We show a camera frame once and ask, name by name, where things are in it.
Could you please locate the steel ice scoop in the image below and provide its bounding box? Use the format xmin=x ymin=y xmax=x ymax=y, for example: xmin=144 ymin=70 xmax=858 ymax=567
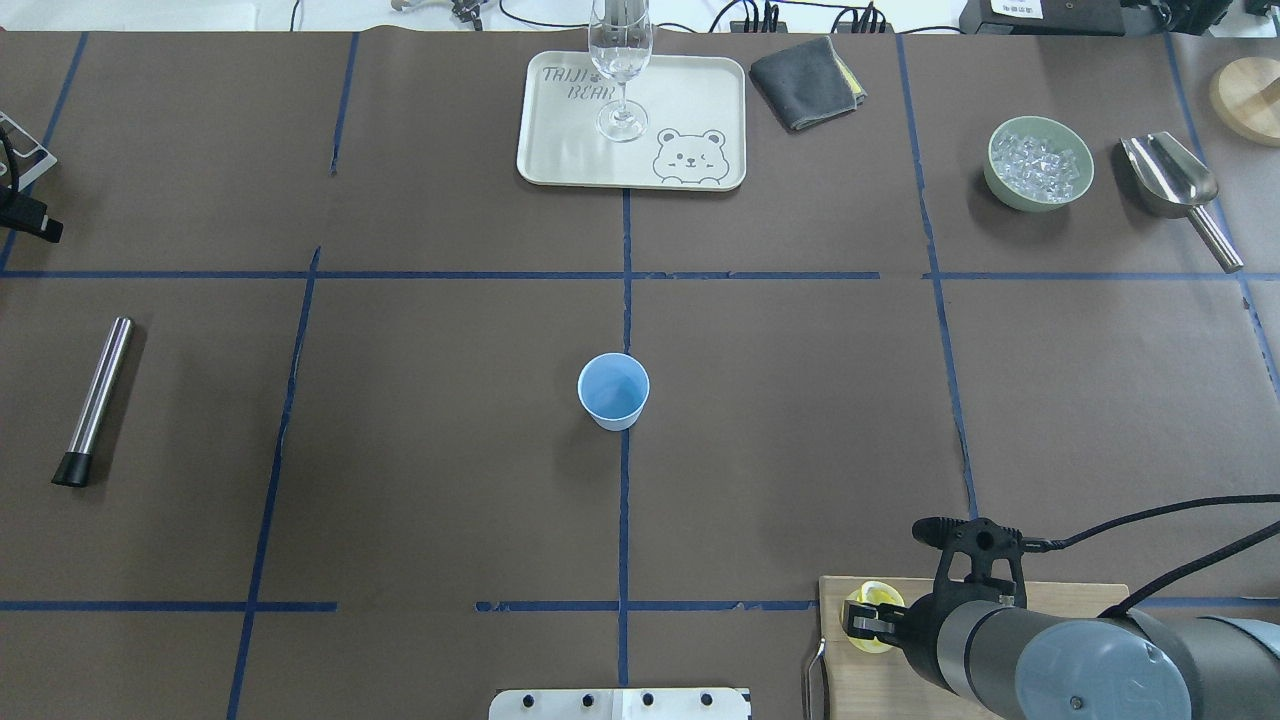
xmin=1119 ymin=131 xmax=1244 ymax=274

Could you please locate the steel muddler black tip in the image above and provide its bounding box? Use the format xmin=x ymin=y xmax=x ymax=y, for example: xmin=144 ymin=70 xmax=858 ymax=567
xmin=50 ymin=316 xmax=134 ymax=488

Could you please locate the clear wine glass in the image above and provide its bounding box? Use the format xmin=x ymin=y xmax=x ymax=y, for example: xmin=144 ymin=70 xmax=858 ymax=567
xmin=588 ymin=1 xmax=653 ymax=143

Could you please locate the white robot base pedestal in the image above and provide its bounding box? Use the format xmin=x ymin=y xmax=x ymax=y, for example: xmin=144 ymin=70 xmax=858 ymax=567
xmin=488 ymin=687 xmax=753 ymax=719

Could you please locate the wooden cutting board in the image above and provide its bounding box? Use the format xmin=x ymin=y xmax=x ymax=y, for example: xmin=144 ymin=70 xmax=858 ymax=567
xmin=818 ymin=575 xmax=1129 ymax=719

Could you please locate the green bowl of ice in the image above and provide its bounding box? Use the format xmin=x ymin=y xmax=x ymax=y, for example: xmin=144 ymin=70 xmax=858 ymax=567
xmin=983 ymin=117 xmax=1094 ymax=213

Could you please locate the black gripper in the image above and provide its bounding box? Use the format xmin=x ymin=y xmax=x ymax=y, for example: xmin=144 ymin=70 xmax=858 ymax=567
xmin=844 ymin=592 xmax=951 ymax=673

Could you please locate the grey folded cloth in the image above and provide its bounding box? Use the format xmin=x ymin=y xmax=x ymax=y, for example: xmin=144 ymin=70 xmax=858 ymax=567
xmin=749 ymin=35 xmax=867 ymax=133

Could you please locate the wooden paper towel stand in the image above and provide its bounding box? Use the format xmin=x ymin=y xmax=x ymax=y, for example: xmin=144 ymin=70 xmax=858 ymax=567
xmin=1210 ymin=56 xmax=1279 ymax=149

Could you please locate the lemon slice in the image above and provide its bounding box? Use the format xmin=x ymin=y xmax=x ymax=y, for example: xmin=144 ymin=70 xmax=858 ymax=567
xmin=845 ymin=580 xmax=905 ymax=653

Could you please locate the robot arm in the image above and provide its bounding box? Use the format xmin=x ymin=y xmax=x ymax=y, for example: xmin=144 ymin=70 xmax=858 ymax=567
xmin=840 ymin=596 xmax=1279 ymax=719

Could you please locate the light blue plastic cup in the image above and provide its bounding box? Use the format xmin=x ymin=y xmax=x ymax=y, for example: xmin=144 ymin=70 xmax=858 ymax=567
xmin=576 ymin=352 xmax=650 ymax=432

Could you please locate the cream bear tray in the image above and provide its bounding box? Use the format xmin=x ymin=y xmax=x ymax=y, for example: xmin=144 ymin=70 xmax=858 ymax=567
xmin=516 ymin=51 xmax=748 ymax=192

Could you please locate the white wire cup rack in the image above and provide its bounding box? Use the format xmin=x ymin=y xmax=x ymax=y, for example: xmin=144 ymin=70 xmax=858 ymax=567
xmin=1 ymin=111 xmax=58 ymax=191

